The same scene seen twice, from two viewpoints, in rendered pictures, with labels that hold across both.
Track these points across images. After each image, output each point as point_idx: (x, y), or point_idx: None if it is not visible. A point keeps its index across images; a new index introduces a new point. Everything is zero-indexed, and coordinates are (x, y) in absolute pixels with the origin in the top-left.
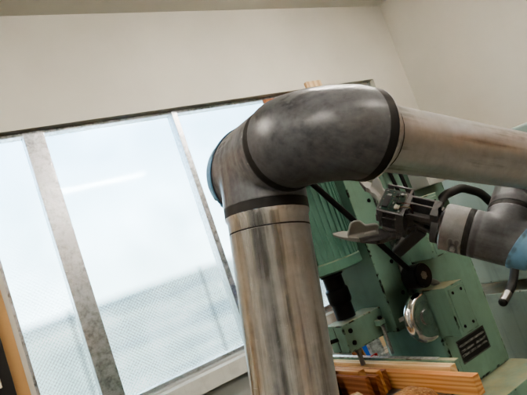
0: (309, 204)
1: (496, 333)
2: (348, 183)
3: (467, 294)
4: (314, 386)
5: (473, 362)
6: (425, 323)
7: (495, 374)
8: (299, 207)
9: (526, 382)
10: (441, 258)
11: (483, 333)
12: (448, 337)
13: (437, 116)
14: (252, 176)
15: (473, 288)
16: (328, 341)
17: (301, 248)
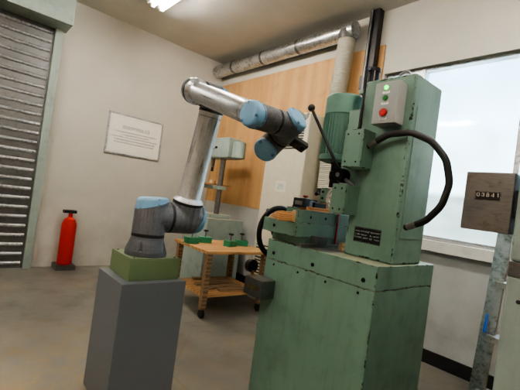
0: (324, 122)
1: (389, 242)
2: (351, 115)
3: (381, 206)
4: (189, 155)
5: (360, 244)
6: None
7: (367, 259)
8: (202, 111)
9: (347, 260)
10: (375, 176)
11: (378, 235)
12: (352, 220)
13: (200, 87)
14: None
15: (389, 205)
16: (196, 147)
17: (199, 121)
